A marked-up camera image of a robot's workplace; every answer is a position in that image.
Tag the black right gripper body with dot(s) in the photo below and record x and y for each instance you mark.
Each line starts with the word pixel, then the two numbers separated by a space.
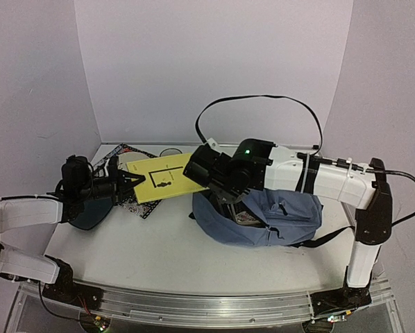
pixel 196 167

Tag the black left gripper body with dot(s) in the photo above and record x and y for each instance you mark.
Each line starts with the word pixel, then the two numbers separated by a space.
pixel 109 188

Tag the yellow book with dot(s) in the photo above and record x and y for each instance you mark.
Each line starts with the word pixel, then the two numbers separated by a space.
pixel 163 178

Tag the white floral notebook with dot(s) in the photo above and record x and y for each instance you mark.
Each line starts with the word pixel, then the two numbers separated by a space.
pixel 245 218

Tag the blue grey backpack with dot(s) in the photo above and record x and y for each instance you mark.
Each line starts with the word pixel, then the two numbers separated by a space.
pixel 290 219

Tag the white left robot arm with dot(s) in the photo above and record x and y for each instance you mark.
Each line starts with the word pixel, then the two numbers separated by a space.
pixel 54 274

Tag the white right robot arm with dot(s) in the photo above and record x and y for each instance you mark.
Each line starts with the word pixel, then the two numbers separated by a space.
pixel 363 186

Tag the cream and blue plate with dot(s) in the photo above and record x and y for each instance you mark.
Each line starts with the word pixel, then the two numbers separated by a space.
pixel 131 156

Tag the patterned patchwork placemat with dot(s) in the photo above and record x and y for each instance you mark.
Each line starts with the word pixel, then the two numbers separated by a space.
pixel 130 204

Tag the white ribbed mug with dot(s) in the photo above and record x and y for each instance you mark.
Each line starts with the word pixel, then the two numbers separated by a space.
pixel 170 151

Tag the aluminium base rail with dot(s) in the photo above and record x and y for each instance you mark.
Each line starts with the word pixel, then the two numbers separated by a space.
pixel 116 309

